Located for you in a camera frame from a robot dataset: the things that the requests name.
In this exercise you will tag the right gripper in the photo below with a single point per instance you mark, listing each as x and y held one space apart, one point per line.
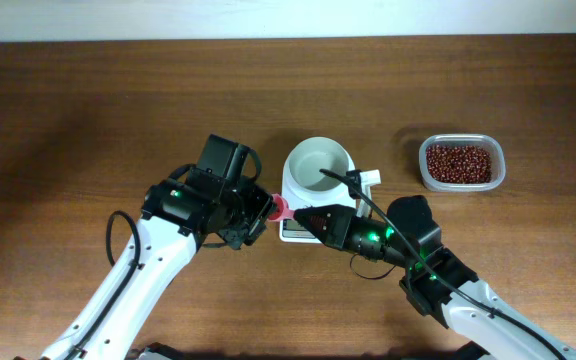
340 228

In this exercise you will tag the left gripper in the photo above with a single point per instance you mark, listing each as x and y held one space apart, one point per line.
262 205

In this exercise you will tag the pink measuring scoop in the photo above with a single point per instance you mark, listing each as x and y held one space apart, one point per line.
282 210

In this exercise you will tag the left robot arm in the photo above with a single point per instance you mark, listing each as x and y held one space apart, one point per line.
165 238

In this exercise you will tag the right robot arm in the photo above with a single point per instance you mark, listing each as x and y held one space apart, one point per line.
435 281

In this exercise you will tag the white round bowl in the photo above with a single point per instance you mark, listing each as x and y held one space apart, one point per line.
305 161

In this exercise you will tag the red adzuki beans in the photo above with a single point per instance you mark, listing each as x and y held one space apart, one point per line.
459 164

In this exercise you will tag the clear plastic container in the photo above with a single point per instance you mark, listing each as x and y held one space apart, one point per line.
484 141

